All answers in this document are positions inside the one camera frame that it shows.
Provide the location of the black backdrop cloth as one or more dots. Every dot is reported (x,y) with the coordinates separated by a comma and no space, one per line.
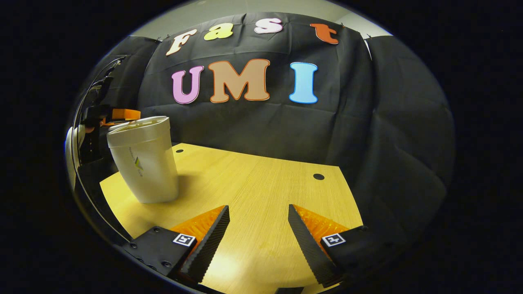
(265,122)
(408,143)
(135,73)

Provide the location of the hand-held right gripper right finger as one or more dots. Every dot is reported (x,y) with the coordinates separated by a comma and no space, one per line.
(310,253)

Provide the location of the white desktop garbage bin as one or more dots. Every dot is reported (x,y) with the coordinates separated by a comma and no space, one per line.
(143,163)

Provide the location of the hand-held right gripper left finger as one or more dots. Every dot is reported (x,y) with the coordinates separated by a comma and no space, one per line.
(204,253)

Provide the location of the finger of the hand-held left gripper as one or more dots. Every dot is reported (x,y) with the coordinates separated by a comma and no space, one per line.
(124,114)

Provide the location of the wooden desktop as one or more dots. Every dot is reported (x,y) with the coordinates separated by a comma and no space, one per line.
(253,183)

